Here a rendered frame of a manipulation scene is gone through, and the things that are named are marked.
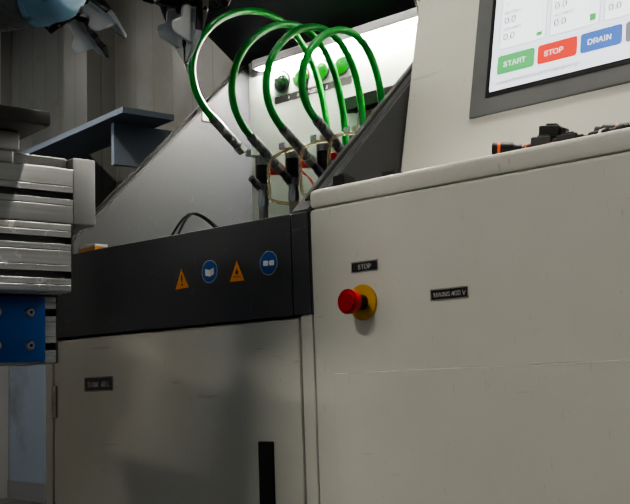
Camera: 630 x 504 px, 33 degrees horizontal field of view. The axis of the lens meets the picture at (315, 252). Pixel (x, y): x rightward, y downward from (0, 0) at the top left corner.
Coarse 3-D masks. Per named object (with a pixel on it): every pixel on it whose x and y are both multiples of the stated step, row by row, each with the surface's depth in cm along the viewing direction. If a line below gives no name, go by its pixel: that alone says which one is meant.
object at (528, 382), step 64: (448, 0) 184; (448, 64) 179; (448, 128) 175; (512, 128) 166; (576, 128) 158; (448, 192) 143; (512, 192) 137; (576, 192) 130; (320, 256) 158; (384, 256) 150; (448, 256) 143; (512, 256) 136; (576, 256) 130; (320, 320) 157; (384, 320) 149; (448, 320) 142; (512, 320) 135; (576, 320) 129; (320, 384) 156; (384, 384) 148; (448, 384) 141; (512, 384) 134; (576, 384) 128; (320, 448) 155; (384, 448) 147; (448, 448) 140; (512, 448) 134; (576, 448) 128
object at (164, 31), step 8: (168, 16) 177; (176, 16) 178; (160, 24) 175; (168, 24) 177; (160, 32) 175; (168, 32) 176; (168, 40) 176; (176, 40) 177; (184, 40) 177; (176, 48) 178; (184, 48) 177; (184, 56) 176
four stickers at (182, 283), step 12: (264, 252) 166; (276, 252) 164; (204, 264) 175; (216, 264) 173; (228, 264) 171; (240, 264) 169; (264, 264) 166; (276, 264) 164; (180, 276) 179; (204, 276) 175; (216, 276) 173; (228, 276) 171; (240, 276) 169; (180, 288) 179
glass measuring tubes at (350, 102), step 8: (384, 88) 217; (352, 96) 222; (368, 96) 219; (376, 96) 218; (352, 104) 222; (368, 104) 219; (376, 104) 219; (352, 112) 223; (368, 112) 221; (352, 120) 223
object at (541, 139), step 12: (540, 132) 146; (552, 132) 145; (564, 132) 145; (576, 132) 142; (600, 132) 140; (492, 144) 149; (504, 144) 148; (516, 144) 148; (528, 144) 152; (540, 144) 145
